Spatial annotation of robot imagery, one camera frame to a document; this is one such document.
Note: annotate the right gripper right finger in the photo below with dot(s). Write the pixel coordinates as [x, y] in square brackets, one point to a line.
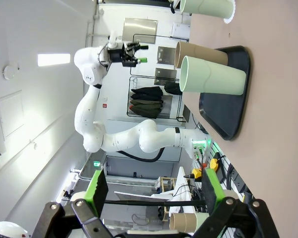
[213, 196]

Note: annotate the yellow emergency stop button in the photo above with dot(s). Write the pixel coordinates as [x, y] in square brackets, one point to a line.
[214, 164]
[196, 172]

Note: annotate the spare brown cup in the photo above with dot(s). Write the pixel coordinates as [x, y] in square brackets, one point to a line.
[182, 221]

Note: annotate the white tilted board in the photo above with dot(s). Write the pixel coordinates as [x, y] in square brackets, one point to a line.
[139, 196]

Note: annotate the wooden crate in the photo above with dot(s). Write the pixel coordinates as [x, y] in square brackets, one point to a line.
[167, 178]

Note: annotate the grey metal cabinet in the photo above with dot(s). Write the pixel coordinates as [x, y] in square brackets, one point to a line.
[139, 168]

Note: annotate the pale green plastic cup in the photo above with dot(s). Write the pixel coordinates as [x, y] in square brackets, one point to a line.
[206, 8]
[213, 79]

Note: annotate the spare pale green cup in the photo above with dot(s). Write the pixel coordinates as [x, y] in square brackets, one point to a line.
[201, 219]

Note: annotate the white wall box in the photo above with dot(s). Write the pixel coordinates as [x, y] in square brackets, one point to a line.
[181, 31]

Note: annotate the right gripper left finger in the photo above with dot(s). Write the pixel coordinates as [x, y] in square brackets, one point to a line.
[94, 196]

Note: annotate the black plastic serving tray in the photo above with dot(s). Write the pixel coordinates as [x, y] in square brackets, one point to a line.
[223, 114]

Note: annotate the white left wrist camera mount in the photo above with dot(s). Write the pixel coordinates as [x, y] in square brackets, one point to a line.
[112, 39]

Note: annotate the rectangular ceiling light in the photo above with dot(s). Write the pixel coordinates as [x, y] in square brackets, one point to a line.
[54, 59]

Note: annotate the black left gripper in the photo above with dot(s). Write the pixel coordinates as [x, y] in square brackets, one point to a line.
[116, 55]

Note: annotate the brown plastic cup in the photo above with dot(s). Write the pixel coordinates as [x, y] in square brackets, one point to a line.
[201, 52]

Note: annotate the white ceiling access panel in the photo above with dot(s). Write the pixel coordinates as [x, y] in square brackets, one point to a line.
[11, 114]

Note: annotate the small steel wall panel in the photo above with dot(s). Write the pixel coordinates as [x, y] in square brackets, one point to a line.
[165, 55]
[164, 77]

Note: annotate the black stand pole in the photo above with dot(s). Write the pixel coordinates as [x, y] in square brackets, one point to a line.
[139, 202]

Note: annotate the dark hanging bag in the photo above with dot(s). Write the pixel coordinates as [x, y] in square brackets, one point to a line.
[172, 88]

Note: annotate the white upright panel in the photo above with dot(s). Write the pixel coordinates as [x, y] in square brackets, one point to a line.
[182, 178]

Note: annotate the white paper doily coaster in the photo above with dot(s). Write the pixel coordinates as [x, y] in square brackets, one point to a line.
[229, 20]

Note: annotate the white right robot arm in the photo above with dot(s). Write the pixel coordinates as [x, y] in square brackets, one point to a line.
[7, 230]

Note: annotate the black folded jacket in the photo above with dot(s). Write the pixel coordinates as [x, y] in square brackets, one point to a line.
[146, 91]

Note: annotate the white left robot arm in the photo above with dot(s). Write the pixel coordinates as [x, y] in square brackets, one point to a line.
[129, 138]

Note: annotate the round white smoke detector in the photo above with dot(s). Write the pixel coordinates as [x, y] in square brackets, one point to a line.
[8, 72]

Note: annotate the black box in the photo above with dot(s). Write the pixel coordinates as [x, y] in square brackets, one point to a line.
[186, 114]

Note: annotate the dark green folded jacket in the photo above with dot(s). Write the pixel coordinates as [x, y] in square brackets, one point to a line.
[146, 111]

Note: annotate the olive brown folded jacket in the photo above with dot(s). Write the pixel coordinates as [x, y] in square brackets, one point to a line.
[145, 101]

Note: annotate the small red wall sign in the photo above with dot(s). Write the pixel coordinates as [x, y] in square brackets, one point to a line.
[104, 106]

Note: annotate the green exit sign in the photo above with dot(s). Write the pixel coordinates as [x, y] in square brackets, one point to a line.
[97, 163]

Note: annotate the large steel wall panel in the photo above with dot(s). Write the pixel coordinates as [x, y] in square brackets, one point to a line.
[139, 28]

